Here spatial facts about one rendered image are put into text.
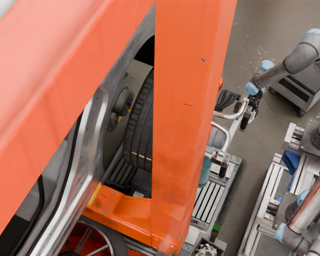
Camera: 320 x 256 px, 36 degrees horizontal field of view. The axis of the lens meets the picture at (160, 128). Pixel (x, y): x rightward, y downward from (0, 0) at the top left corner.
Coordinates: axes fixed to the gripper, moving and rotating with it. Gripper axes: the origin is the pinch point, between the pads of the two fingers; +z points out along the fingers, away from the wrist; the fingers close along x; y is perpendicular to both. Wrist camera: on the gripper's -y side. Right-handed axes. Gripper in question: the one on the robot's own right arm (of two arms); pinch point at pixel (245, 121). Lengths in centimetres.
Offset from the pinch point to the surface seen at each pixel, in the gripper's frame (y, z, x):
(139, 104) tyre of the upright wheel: 30, 34, -49
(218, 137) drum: 7.0, 20.9, -8.7
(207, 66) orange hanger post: 133, 79, -6
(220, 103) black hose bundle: 18.5, 7.5, -14.3
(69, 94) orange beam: 185, 131, -9
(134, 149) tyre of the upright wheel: 11, 49, -45
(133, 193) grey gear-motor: -40, 51, -45
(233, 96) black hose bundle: 21.1, 2.1, -9.3
